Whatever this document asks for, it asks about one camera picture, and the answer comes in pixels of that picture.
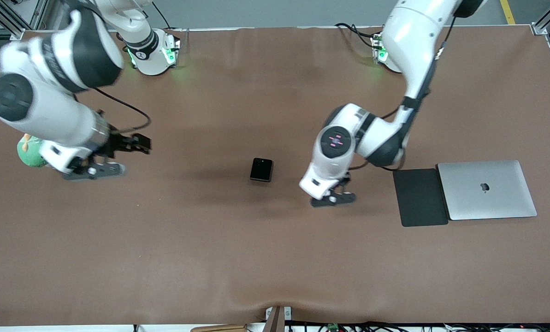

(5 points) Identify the black smartphone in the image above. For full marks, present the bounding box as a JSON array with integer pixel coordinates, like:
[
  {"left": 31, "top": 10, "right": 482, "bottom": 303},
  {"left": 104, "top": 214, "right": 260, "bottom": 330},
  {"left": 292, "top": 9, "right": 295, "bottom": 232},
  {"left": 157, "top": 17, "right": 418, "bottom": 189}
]
[{"left": 250, "top": 158, "right": 274, "bottom": 183}]

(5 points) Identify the dark grey mouse pad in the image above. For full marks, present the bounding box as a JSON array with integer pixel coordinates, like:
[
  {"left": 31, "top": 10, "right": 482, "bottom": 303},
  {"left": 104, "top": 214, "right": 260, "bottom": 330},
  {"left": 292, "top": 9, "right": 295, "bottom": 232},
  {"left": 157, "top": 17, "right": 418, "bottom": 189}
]
[{"left": 393, "top": 168, "right": 449, "bottom": 227}]

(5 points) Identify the green dinosaur plush toy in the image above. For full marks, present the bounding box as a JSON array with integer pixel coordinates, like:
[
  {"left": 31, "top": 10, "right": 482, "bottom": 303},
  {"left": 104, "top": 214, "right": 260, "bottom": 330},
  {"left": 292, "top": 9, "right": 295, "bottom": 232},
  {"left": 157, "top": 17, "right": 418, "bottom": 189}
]
[{"left": 17, "top": 134, "right": 49, "bottom": 169}]

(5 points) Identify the brown table cover mat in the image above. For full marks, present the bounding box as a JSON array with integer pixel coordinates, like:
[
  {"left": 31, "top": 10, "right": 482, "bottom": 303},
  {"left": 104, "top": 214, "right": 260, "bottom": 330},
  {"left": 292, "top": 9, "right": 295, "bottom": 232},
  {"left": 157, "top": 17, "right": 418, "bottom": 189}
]
[{"left": 0, "top": 25, "right": 550, "bottom": 326}]

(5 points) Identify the silver closed laptop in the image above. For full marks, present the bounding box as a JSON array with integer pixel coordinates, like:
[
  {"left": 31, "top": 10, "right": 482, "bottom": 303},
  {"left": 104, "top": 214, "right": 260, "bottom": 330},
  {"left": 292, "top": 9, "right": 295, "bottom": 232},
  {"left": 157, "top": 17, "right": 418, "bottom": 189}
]
[{"left": 437, "top": 160, "right": 538, "bottom": 221}]

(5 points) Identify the light wooden board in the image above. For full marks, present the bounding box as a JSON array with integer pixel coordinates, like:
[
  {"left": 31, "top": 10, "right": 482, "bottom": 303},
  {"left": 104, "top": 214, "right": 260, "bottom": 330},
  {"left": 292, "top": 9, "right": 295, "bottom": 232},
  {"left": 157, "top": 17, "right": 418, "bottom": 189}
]
[{"left": 190, "top": 324, "right": 248, "bottom": 332}]

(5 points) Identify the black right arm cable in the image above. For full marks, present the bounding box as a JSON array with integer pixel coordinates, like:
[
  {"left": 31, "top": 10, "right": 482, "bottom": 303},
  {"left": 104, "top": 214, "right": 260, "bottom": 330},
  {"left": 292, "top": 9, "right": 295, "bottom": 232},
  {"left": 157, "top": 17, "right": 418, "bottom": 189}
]
[{"left": 74, "top": 87, "right": 152, "bottom": 135}]

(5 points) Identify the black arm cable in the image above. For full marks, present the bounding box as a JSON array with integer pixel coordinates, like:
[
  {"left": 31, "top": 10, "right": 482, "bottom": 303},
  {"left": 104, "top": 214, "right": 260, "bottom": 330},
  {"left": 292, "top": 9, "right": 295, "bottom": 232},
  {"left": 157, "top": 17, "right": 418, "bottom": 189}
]
[
  {"left": 74, "top": 87, "right": 152, "bottom": 135},
  {"left": 346, "top": 14, "right": 458, "bottom": 172}
]

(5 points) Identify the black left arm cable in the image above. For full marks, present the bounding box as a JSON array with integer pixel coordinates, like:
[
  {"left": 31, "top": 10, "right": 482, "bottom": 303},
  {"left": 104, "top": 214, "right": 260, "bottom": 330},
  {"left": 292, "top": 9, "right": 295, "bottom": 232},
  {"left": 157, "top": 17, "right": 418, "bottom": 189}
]
[{"left": 346, "top": 14, "right": 458, "bottom": 172}]

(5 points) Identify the black right base cable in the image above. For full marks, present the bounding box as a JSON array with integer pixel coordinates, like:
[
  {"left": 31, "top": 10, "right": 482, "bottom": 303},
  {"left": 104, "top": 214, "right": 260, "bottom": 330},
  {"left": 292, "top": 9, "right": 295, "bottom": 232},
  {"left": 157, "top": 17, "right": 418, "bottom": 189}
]
[{"left": 152, "top": 0, "right": 184, "bottom": 32}]

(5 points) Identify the black base cable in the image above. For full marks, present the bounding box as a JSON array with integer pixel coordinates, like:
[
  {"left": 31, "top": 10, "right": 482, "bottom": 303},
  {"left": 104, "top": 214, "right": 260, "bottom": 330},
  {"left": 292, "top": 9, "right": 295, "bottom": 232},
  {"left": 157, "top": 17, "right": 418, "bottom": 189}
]
[
  {"left": 152, "top": 0, "right": 184, "bottom": 32},
  {"left": 335, "top": 20, "right": 386, "bottom": 49}
]

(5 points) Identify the white table edge bracket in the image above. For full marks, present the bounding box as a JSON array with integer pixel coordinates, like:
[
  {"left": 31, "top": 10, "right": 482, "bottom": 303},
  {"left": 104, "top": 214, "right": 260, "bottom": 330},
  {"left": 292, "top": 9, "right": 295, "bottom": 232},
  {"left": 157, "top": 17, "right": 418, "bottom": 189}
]
[{"left": 265, "top": 307, "right": 292, "bottom": 322}]

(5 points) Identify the black left base cable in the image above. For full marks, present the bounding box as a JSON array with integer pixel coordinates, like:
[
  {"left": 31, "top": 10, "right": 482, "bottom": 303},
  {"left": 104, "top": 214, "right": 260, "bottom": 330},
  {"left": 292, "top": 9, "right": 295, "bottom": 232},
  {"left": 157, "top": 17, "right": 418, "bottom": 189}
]
[{"left": 335, "top": 20, "right": 386, "bottom": 49}]

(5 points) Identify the aluminium frame profile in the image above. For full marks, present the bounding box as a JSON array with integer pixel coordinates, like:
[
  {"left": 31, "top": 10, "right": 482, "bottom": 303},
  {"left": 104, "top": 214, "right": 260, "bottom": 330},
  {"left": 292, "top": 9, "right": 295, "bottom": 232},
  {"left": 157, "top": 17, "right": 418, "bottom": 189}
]
[
  {"left": 530, "top": 0, "right": 550, "bottom": 38},
  {"left": 0, "top": 0, "right": 50, "bottom": 42}
]

